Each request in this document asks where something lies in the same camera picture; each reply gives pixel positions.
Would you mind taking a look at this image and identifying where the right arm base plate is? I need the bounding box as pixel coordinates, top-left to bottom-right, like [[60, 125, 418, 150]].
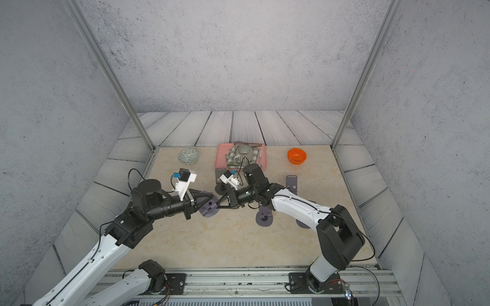
[[285, 272, 345, 294]]

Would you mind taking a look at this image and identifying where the green patterned dish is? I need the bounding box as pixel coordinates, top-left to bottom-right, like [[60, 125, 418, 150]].
[[177, 148, 199, 165]]

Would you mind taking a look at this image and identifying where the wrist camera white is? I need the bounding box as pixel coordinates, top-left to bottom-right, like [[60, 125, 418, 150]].
[[171, 168, 197, 201], [219, 170, 240, 191]]

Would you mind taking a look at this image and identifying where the brown wooden spoon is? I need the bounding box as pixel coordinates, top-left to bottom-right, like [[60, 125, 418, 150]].
[[234, 141, 263, 148]]

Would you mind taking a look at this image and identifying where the pink tray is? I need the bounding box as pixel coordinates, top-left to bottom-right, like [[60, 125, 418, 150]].
[[215, 143, 267, 170]]

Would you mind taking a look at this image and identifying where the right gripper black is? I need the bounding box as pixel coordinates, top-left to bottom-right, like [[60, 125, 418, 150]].
[[214, 186, 260, 210]]

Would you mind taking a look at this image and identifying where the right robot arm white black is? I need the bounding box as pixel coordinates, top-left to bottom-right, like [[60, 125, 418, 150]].
[[216, 163, 366, 293]]

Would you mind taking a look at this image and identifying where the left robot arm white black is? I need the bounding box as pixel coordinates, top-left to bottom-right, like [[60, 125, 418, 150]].
[[35, 179, 213, 305]]

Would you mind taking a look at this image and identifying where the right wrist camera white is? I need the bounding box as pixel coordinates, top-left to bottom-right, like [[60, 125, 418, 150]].
[[219, 170, 240, 191]]

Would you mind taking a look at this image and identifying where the orange bowl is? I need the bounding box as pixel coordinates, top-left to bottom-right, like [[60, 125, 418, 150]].
[[287, 148, 308, 165]]

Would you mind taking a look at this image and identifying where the green checkered cloth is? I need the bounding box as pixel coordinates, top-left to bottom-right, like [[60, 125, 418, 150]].
[[226, 146, 259, 169]]

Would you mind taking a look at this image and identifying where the striped ceramic cup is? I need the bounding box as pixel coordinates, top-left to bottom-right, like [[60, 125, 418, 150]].
[[234, 145, 254, 163]]

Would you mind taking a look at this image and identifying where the dark phone stand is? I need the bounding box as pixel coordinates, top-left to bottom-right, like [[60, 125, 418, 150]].
[[214, 168, 227, 195]]

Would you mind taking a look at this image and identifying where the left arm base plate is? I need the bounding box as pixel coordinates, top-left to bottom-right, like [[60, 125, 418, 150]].
[[149, 273, 187, 295]]

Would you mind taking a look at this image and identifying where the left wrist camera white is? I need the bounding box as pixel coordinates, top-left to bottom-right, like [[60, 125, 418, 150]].
[[171, 168, 197, 201]]

